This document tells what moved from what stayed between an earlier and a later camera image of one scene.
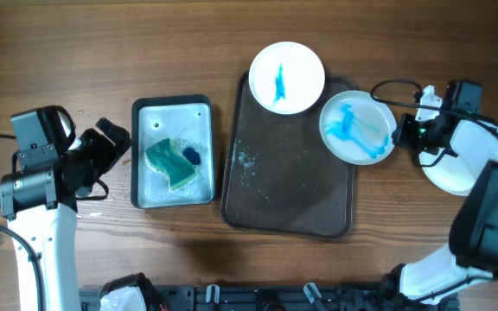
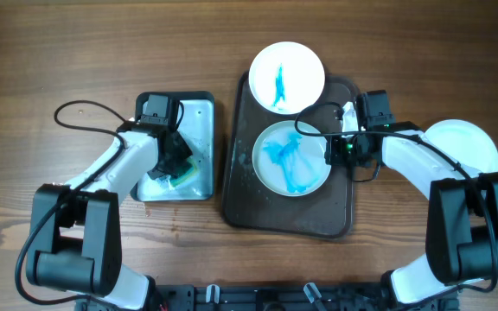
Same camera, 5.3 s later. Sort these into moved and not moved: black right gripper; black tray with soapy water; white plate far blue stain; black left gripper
Moved: black right gripper; black left gripper
Not moved: black tray with soapy water; white plate far blue stain
